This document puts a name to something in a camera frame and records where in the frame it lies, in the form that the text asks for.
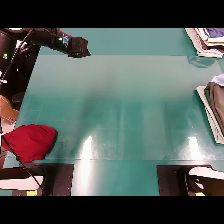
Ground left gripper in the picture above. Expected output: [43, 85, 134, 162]
[67, 36, 92, 59]

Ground brown garment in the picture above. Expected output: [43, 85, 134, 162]
[0, 95, 20, 126]

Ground red garment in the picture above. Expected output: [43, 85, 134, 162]
[1, 124, 59, 163]

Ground cream folded garment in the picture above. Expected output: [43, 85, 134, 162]
[184, 28, 224, 60]

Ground purple garment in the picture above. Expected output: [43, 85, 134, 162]
[204, 28, 224, 39]

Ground grey-brown garment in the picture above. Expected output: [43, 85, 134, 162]
[203, 82, 224, 135]

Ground pale folded garment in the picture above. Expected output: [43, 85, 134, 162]
[195, 85, 224, 145]

